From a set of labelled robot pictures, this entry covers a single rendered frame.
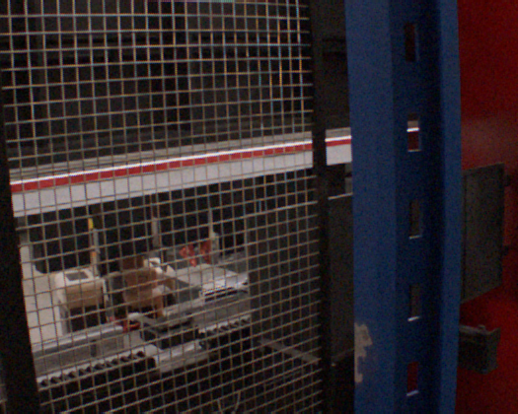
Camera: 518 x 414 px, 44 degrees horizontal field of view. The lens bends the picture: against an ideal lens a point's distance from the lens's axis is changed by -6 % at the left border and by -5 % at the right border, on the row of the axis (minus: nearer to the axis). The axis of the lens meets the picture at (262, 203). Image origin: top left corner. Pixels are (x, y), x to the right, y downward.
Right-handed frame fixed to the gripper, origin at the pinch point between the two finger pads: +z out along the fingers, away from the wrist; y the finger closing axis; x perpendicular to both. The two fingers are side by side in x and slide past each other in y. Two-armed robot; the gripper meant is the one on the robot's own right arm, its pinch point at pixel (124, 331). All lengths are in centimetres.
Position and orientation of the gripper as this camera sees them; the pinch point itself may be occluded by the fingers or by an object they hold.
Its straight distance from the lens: 246.5
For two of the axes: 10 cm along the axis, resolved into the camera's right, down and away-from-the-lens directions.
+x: 7.3, -1.5, 6.6
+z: 2.2, 9.7, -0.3
